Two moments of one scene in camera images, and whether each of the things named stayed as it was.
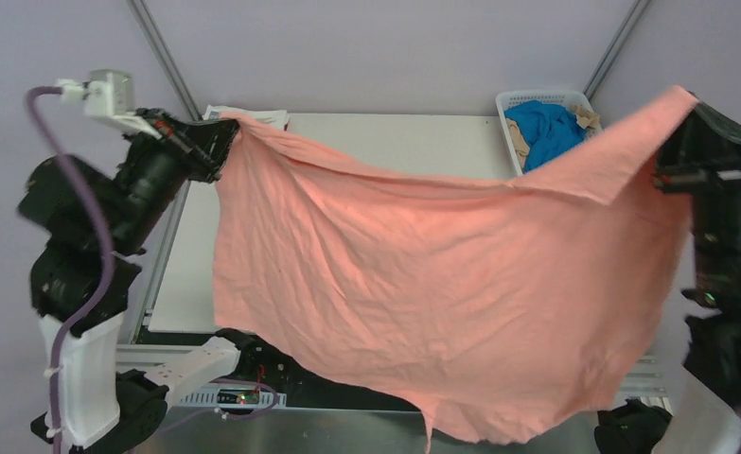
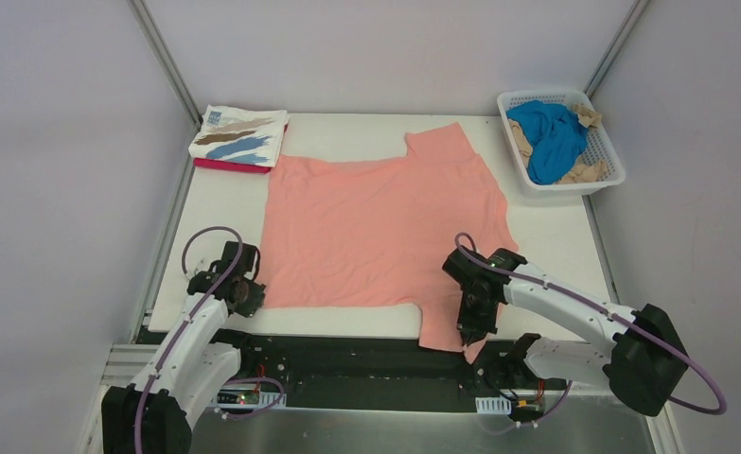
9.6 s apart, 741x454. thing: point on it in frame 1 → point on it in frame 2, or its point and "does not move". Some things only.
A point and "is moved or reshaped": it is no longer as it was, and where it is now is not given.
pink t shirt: [491, 306] is moved or reshaped
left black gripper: [190, 153] → [249, 295]
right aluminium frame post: [615, 45] does not move
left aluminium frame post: [146, 19] does not move
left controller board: [226, 395] does not move
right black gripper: [701, 178] → [472, 314]
